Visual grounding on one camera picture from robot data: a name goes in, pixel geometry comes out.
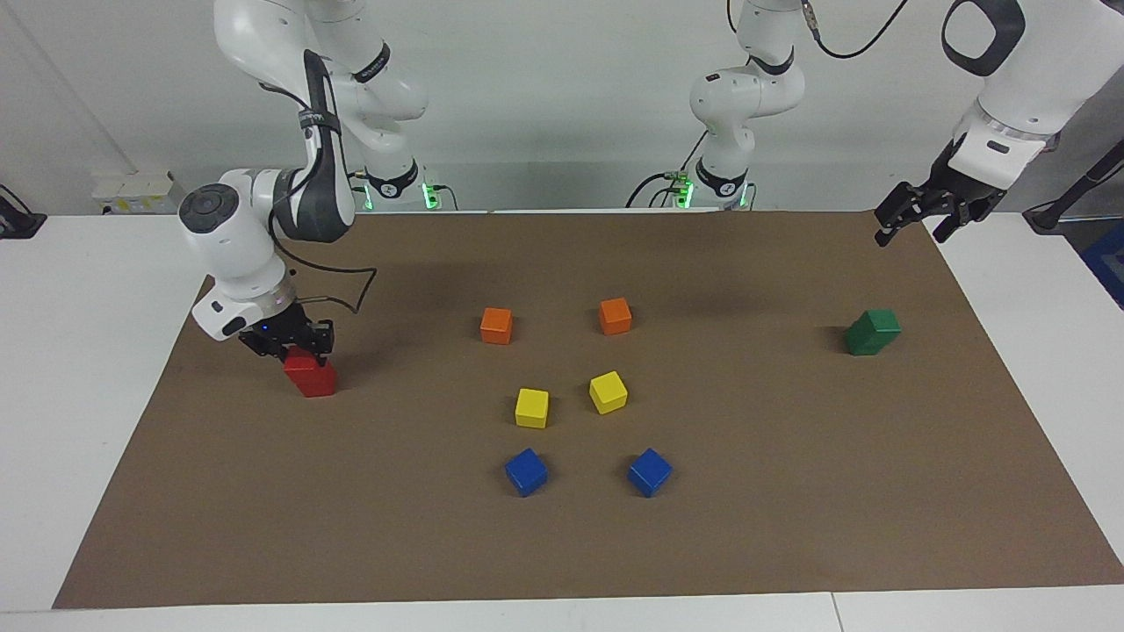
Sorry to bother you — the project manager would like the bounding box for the red wooden cube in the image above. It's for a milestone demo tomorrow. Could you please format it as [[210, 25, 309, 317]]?
[[283, 346, 330, 383], [297, 364, 338, 399]]

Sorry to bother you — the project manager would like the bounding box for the green wooden cube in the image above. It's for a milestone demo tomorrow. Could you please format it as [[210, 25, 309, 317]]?
[[856, 308, 903, 345], [846, 323, 890, 356]]

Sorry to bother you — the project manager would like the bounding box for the black stand pole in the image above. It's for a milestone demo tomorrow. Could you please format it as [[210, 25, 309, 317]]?
[[1023, 140, 1124, 234]]

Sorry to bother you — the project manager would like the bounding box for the brown paper table mat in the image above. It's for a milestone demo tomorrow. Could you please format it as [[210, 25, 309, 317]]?
[[53, 209, 1124, 609]]

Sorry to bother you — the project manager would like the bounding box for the blue object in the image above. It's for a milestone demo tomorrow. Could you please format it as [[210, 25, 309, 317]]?
[[1082, 219, 1124, 310]]

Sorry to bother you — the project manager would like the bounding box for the white power box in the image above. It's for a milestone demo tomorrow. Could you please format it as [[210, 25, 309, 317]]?
[[91, 170, 190, 216]]

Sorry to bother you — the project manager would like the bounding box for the yellow wooden cube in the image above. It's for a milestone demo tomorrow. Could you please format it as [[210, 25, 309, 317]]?
[[589, 370, 630, 416], [515, 388, 551, 430]]

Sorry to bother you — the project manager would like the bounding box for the blue wooden cube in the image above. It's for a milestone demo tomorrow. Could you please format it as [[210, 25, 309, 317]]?
[[505, 448, 550, 499], [627, 448, 674, 499]]

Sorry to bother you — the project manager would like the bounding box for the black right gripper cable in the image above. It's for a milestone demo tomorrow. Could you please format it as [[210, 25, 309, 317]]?
[[259, 53, 378, 315]]

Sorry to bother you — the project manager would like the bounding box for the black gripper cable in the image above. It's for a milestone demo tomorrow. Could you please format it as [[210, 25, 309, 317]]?
[[799, 0, 912, 61], [259, 53, 378, 315]]

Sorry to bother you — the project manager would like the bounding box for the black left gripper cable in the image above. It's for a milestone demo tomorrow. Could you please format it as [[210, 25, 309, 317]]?
[[799, 0, 912, 61]]

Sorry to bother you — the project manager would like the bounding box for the black right arm base cable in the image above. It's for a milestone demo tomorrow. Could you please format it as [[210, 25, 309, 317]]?
[[349, 171, 459, 213]]

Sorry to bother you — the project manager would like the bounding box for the black arm base cable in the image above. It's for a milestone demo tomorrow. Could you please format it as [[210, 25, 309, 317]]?
[[349, 171, 459, 213], [625, 132, 710, 209]]

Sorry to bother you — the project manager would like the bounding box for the black left arm base cable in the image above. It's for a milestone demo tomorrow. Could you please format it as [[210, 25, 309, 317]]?
[[625, 132, 710, 209]]

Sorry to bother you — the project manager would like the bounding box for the black clamp mount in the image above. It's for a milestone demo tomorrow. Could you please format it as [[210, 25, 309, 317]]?
[[0, 184, 47, 240]]

